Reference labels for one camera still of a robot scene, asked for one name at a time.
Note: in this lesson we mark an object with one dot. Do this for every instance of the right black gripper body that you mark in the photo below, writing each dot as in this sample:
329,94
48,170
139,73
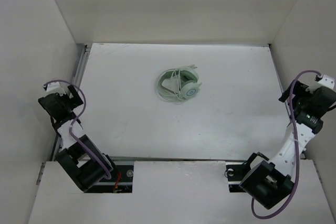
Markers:
302,97

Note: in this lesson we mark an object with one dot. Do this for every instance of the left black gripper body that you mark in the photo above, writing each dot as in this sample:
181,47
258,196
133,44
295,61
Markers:
69,103

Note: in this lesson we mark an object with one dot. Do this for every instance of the mint green headphones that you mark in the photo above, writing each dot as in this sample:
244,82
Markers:
178,84

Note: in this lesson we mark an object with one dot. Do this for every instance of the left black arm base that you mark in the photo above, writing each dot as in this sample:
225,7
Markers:
123,183

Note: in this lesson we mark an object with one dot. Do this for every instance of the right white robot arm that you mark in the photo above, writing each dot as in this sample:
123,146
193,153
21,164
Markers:
270,181

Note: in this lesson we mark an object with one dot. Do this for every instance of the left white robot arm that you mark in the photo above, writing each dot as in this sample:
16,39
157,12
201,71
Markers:
83,162

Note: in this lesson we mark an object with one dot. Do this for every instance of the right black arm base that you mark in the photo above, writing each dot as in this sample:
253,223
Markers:
235,172

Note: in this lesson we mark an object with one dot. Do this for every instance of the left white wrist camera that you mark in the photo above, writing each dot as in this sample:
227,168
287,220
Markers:
54,88

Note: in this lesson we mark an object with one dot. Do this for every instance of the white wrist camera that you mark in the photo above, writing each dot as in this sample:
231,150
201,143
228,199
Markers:
325,81
54,88

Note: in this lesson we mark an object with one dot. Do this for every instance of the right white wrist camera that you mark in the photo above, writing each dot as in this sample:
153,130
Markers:
325,81

